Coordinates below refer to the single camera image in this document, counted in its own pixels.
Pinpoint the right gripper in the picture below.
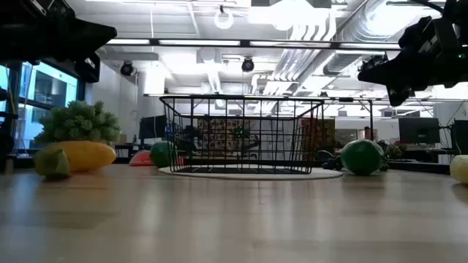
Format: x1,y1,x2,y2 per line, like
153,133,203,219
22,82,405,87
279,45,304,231
358,0,468,107

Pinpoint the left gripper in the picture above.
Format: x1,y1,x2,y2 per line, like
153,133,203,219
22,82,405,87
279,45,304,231
0,0,118,83

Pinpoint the orange plastic mango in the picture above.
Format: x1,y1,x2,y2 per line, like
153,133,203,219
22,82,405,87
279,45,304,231
45,140,117,173

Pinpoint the dark red pepper green stem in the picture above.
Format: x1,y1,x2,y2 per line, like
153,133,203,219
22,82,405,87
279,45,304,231
34,146,71,180

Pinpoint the green plastic lime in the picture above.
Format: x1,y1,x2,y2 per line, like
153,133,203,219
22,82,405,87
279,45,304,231
339,139,385,176
149,140,175,169

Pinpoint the yellow banana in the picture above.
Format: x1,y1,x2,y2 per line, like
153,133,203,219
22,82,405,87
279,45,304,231
449,154,468,185

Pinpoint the red watermelon slice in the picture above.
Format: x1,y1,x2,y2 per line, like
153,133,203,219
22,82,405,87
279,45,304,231
128,149,184,167

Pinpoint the black grape bunch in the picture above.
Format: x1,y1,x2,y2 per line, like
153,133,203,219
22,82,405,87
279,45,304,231
317,149,344,171

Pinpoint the green potted artificial plant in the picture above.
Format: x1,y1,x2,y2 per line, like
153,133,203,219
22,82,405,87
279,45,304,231
34,99,121,145

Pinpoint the black computer monitor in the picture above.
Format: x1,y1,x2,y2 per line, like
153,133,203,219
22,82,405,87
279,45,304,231
451,119,468,156
138,115,167,140
398,116,441,145

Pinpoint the white round mat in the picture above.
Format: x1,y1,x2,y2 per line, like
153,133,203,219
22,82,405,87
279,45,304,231
158,166,344,180

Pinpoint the black overhead light bar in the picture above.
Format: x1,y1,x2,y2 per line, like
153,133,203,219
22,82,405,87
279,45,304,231
105,37,403,51

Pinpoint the white hanging ring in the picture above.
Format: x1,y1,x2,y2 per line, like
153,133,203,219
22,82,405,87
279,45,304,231
214,5,235,30

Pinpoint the black wire basket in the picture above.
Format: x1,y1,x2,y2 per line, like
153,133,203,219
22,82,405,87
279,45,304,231
159,94,325,175

